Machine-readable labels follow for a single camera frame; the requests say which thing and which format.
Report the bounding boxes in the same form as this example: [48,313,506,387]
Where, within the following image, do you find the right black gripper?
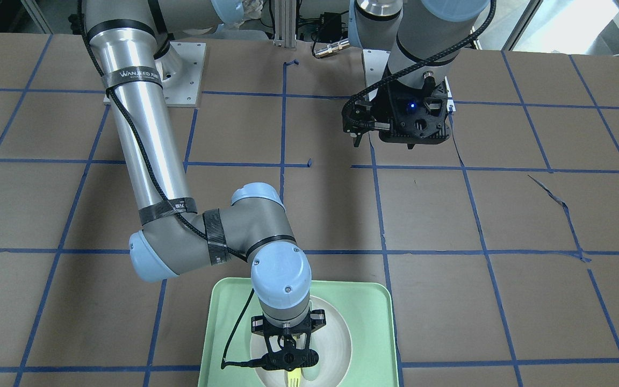
[250,309,326,355]

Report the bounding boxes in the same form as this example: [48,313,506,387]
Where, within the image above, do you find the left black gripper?
[342,76,450,150]

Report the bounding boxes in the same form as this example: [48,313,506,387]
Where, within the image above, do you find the yellow plastic fork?
[286,368,303,387]

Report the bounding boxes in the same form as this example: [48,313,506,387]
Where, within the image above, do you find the white round plate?
[248,296,353,386]

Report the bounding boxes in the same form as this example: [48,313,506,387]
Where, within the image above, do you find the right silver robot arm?
[77,1,325,370]

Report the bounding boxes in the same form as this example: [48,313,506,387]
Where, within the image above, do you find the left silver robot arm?
[341,1,497,149]

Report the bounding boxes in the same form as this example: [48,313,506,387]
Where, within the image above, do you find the light green serving tray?
[198,278,399,386]

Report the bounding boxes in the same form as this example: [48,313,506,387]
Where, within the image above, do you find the gold cylindrical tool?
[311,38,351,59]

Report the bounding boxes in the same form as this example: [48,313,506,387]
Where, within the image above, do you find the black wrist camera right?
[256,348,319,371]

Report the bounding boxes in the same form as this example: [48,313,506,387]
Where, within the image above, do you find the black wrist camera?
[256,348,319,371]
[378,91,450,145]

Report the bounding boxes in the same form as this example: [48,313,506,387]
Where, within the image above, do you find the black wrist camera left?
[378,91,450,145]

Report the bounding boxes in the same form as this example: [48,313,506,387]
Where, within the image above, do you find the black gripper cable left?
[342,0,497,130]

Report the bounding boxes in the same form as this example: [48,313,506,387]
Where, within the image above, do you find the aluminium frame post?
[273,0,299,51]

